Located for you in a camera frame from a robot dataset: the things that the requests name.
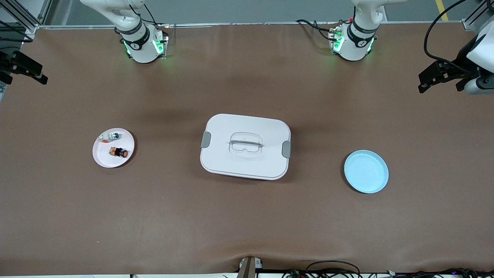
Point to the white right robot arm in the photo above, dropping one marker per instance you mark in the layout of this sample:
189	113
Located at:
141	46

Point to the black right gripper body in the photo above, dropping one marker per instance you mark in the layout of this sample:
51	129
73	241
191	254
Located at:
7	63

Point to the aluminium frame post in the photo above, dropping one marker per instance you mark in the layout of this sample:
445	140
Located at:
469	24
31	27

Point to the white lidded storage box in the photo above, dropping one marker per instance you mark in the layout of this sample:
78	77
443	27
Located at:
247	166

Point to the orange push-button switch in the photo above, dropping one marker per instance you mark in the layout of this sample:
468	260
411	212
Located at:
122	153

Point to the green push-button switch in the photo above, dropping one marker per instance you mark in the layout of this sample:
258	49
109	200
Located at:
114	136

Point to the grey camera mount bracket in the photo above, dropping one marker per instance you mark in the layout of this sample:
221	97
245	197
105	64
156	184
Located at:
247	270

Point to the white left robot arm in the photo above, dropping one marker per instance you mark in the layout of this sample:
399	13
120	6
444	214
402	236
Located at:
355	46

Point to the aluminium table edge rail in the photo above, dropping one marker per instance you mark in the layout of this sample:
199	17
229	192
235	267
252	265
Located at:
251	24

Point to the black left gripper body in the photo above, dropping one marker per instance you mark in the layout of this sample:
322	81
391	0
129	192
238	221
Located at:
460	61

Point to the pink round plate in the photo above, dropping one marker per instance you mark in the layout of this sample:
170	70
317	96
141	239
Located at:
112	161

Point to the light blue round plate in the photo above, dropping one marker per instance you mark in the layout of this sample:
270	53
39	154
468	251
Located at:
366	172

